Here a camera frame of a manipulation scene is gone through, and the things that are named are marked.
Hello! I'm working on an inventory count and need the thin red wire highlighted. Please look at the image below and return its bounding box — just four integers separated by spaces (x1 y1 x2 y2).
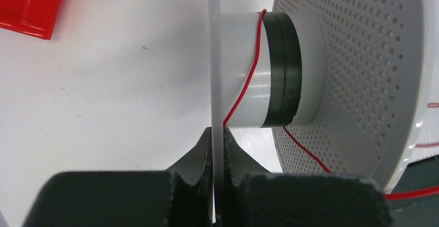
223 9 439 201

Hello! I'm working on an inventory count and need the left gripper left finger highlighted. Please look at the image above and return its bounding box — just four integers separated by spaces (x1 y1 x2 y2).
24 128 213 226

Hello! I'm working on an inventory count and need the red plastic bin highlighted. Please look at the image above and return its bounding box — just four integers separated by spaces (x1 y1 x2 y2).
1 0 62 40

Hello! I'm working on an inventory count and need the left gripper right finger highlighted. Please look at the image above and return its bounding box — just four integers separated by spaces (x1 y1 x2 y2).
223 129 393 226

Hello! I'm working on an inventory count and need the white perforated spool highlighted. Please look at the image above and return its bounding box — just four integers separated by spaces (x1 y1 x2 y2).
209 0 438 223

